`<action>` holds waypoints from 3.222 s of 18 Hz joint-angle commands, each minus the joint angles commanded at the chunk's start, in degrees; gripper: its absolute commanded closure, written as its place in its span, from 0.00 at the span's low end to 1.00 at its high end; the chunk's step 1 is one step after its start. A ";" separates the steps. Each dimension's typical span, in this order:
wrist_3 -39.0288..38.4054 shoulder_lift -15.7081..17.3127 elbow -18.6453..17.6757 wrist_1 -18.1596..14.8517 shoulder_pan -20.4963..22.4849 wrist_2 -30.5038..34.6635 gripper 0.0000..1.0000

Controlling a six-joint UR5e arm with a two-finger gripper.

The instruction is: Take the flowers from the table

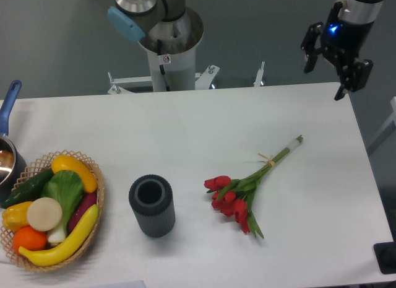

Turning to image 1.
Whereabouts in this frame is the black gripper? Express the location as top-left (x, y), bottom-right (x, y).
top-left (300, 1), bottom-right (375, 100)

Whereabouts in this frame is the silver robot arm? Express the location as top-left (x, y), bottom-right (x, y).
top-left (301, 0), bottom-right (385, 101)

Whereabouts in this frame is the red tulip bouquet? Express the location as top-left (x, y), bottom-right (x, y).
top-left (204, 135), bottom-right (304, 238)

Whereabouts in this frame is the black device at edge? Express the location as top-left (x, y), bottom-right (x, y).
top-left (373, 242), bottom-right (395, 274)

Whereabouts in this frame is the dark grey ribbed vase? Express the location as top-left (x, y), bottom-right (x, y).
top-left (129, 174), bottom-right (176, 238)

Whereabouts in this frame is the purple eggplant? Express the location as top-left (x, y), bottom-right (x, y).
top-left (67, 193), bottom-right (97, 233)

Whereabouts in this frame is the green leafy bok choy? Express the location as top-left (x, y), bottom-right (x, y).
top-left (41, 170), bottom-right (83, 246)

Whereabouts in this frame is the woven wicker basket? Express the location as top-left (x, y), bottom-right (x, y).
top-left (1, 150), bottom-right (105, 273)

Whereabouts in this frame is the green cucumber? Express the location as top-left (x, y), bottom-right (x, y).
top-left (1, 169), bottom-right (54, 209)

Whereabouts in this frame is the yellow banana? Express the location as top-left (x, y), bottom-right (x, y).
top-left (19, 204), bottom-right (99, 267)

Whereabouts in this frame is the orange fruit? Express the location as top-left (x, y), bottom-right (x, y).
top-left (12, 226), bottom-right (47, 254)

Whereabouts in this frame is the yellow bell pepper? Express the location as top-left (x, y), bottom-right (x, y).
top-left (2, 201), bottom-right (33, 232)

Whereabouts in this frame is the white metal base frame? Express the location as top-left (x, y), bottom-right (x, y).
top-left (107, 61), bottom-right (266, 95)

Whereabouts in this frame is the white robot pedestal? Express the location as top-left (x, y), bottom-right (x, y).
top-left (106, 0), bottom-right (204, 92)

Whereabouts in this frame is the blue handled saucepan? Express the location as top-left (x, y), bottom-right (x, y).
top-left (1, 80), bottom-right (26, 202)

